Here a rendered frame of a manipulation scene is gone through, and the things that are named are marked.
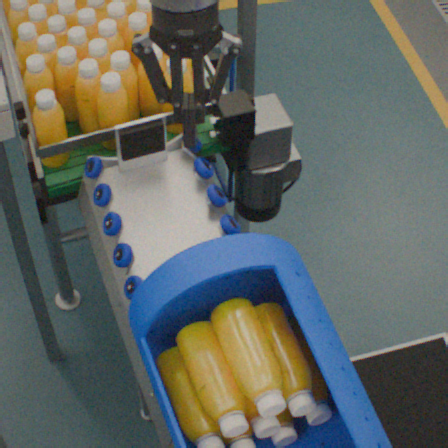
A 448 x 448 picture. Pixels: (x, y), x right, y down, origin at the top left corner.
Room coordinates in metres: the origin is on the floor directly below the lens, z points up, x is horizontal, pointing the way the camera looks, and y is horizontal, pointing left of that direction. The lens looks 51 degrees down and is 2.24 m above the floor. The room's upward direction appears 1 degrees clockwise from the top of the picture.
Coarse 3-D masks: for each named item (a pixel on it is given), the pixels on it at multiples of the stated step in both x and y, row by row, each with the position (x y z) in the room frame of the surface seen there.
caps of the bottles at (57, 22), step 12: (12, 0) 1.57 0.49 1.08; (24, 0) 1.57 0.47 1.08; (48, 0) 1.59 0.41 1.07; (60, 0) 1.57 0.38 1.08; (72, 0) 1.57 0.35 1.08; (96, 0) 1.57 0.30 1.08; (144, 0) 1.56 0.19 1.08; (36, 12) 1.52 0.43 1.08; (84, 12) 1.52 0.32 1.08; (108, 12) 1.53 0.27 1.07; (120, 12) 1.53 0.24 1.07; (24, 24) 1.48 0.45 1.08; (48, 24) 1.48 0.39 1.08; (60, 24) 1.48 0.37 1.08; (24, 36) 1.45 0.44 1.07
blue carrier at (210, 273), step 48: (240, 240) 0.78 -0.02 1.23; (144, 288) 0.73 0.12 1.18; (192, 288) 0.71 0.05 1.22; (240, 288) 0.79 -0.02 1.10; (288, 288) 0.71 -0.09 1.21; (144, 336) 0.68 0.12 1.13; (336, 336) 0.66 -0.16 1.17; (336, 384) 0.55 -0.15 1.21; (336, 432) 0.58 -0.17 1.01; (384, 432) 0.51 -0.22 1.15
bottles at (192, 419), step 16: (304, 336) 0.72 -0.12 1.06; (176, 352) 0.68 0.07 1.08; (304, 352) 0.69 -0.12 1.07; (160, 368) 0.67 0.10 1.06; (176, 368) 0.66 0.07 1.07; (176, 384) 0.63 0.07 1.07; (320, 384) 0.63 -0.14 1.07; (176, 400) 0.61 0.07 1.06; (192, 400) 0.60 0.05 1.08; (320, 400) 0.61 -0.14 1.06; (176, 416) 0.58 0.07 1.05; (192, 416) 0.57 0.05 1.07; (208, 416) 0.58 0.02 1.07; (256, 416) 0.58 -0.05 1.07; (272, 416) 0.58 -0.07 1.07; (288, 416) 0.60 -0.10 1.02; (320, 416) 0.59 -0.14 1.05; (192, 432) 0.55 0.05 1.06; (208, 432) 0.55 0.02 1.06; (256, 432) 0.55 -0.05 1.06; (272, 432) 0.56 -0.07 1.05; (288, 432) 0.57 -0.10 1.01
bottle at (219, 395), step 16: (176, 336) 0.69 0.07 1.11; (192, 336) 0.68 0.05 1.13; (208, 336) 0.68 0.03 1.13; (192, 352) 0.66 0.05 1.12; (208, 352) 0.65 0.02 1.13; (192, 368) 0.63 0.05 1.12; (208, 368) 0.63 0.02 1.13; (224, 368) 0.63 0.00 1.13; (192, 384) 0.62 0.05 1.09; (208, 384) 0.60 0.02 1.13; (224, 384) 0.60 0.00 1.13; (208, 400) 0.58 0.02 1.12; (224, 400) 0.58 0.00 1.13; (240, 400) 0.58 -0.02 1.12; (224, 416) 0.55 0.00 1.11
